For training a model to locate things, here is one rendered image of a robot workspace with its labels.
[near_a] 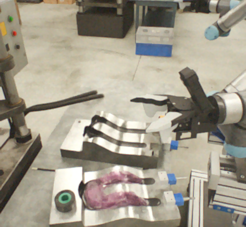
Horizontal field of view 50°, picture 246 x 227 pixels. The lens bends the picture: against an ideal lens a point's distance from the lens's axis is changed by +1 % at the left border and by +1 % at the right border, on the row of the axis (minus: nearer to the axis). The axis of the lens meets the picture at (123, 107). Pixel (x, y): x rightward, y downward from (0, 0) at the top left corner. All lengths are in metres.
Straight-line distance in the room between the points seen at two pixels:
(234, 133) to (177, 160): 1.83
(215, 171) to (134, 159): 0.40
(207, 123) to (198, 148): 2.05
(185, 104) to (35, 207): 0.87
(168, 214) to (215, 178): 0.24
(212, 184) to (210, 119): 0.55
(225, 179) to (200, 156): 1.50
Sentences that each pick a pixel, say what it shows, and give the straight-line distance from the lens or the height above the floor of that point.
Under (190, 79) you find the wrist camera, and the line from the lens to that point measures 0.59.
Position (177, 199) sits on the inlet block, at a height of 0.87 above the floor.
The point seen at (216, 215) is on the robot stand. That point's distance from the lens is 2.00.
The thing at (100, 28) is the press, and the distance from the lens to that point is 5.25.
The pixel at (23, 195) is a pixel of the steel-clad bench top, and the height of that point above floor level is 0.80.
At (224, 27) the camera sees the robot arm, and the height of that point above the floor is 1.38.
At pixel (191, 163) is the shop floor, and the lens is 2.56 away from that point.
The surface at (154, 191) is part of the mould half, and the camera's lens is 1.21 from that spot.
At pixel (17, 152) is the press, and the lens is 1.57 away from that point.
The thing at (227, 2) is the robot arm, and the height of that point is 1.46.
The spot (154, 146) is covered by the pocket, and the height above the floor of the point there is 0.86.
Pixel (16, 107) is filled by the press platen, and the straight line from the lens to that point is 1.45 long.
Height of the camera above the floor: 1.81
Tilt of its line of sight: 35 degrees down
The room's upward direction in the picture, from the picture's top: straight up
